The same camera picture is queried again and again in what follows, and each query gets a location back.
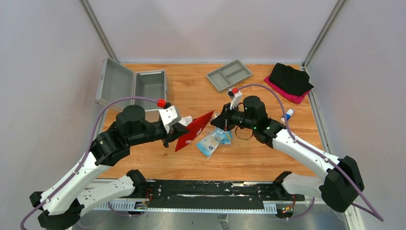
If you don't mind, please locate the grey metal case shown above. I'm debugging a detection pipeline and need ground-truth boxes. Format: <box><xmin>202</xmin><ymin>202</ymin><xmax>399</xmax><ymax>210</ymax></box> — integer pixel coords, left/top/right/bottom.
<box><xmin>95</xmin><ymin>57</ymin><xmax>170</xmax><ymax>106</ymax></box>

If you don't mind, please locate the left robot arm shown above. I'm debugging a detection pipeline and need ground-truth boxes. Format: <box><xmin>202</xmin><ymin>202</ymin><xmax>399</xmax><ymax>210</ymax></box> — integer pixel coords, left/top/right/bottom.
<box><xmin>30</xmin><ymin>102</ymin><xmax>192</xmax><ymax>230</ymax></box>

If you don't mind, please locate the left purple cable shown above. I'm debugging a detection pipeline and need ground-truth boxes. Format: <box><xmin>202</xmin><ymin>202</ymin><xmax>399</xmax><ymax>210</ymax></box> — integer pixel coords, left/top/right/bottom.
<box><xmin>20</xmin><ymin>96</ymin><xmax>167</xmax><ymax>230</ymax></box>

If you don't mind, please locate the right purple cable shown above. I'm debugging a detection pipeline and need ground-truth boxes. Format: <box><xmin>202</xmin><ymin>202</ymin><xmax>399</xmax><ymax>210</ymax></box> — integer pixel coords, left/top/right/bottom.
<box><xmin>231</xmin><ymin>83</ymin><xmax>384</xmax><ymax>222</ymax></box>

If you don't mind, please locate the grey divider tray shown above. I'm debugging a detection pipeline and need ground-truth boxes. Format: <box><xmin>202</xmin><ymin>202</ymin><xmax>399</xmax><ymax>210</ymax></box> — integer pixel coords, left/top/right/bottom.
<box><xmin>206</xmin><ymin>59</ymin><xmax>252</xmax><ymax>93</ymax></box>

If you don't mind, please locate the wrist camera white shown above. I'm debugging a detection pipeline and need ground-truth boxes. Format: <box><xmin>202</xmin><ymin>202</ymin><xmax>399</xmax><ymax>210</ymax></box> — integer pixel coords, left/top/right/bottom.
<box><xmin>158</xmin><ymin>105</ymin><xmax>181</xmax><ymax>133</ymax></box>
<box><xmin>227</xmin><ymin>87</ymin><xmax>243</xmax><ymax>110</ymax></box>

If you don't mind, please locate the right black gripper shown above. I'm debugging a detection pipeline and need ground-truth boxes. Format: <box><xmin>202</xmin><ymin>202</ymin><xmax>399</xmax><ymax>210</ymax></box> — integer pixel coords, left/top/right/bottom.
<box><xmin>211</xmin><ymin>102</ymin><xmax>256</xmax><ymax>131</ymax></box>

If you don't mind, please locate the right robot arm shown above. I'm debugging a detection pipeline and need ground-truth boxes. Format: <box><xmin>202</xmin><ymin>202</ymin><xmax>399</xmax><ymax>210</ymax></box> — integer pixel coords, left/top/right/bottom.
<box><xmin>211</xmin><ymin>96</ymin><xmax>364</xmax><ymax>213</ymax></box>

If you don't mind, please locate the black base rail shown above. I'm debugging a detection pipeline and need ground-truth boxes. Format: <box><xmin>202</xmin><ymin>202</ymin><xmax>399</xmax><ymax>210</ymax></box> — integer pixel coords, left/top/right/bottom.
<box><xmin>109</xmin><ymin>179</ymin><xmax>305</xmax><ymax>212</ymax></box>

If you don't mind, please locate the red first aid pouch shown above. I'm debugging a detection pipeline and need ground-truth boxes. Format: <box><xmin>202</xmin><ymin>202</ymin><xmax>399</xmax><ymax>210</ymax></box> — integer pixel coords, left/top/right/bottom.
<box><xmin>175</xmin><ymin>111</ymin><xmax>214</xmax><ymax>152</ymax></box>

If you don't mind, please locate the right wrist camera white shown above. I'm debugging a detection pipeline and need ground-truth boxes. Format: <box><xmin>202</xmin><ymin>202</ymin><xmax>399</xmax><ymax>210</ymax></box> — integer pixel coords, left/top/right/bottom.
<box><xmin>227</xmin><ymin>87</ymin><xmax>243</xmax><ymax>110</ymax></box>

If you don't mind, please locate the pink folded cloth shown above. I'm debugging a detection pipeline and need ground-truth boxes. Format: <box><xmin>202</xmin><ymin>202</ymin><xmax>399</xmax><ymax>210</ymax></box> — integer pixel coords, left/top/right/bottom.
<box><xmin>263</xmin><ymin>77</ymin><xmax>310</xmax><ymax>104</ymax></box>

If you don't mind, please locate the black folded cloth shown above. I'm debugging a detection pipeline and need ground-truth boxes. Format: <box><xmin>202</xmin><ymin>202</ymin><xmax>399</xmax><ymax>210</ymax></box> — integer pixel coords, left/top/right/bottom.
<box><xmin>268</xmin><ymin>63</ymin><xmax>314</xmax><ymax>96</ymax></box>

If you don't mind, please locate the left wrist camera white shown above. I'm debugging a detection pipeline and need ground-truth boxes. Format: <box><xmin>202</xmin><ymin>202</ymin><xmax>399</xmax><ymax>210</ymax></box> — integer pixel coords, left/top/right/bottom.
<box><xmin>158</xmin><ymin>105</ymin><xmax>181</xmax><ymax>133</ymax></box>

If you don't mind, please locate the blue white small bottle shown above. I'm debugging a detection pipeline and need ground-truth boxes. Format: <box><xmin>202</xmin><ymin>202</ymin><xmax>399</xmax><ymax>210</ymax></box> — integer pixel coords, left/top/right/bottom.
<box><xmin>280</xmin><ymin>109</ymin><xmax>294</xmax><ymax>124</ymax></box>

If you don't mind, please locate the blue cotton pouch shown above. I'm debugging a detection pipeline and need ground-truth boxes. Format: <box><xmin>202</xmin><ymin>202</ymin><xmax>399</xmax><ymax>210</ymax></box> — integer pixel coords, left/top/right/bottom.
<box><xmin>196</xmin><ymin>128</ymin><xmax>220</xmax><ymax>158</ymax></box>

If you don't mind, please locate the teal blue sachet pack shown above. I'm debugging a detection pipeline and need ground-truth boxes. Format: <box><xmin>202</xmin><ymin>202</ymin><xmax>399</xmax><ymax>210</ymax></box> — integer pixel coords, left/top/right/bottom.
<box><xmin>217</xmin><ymin>129</ymin><xmax>232</xmax><ymax>145</ymax></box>

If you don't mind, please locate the white gauze packet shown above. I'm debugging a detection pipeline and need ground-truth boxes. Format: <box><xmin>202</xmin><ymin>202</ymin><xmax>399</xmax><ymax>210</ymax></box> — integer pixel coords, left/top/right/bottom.
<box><xmin>179</xmin><ymin>116</ymin><xmax>193</xmax><ymax>127</ymax></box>

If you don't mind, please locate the purple cable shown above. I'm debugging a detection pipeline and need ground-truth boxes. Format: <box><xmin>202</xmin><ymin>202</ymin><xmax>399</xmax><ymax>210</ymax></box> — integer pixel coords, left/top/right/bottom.
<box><xmin>20</xmin><ymin>96</ymin><xmax>167</xmax><ymax>230</ymax></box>
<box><xmin>231</xmin><ymin>83</ymin><xmax>384</xmax><ymax>222</ymax></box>

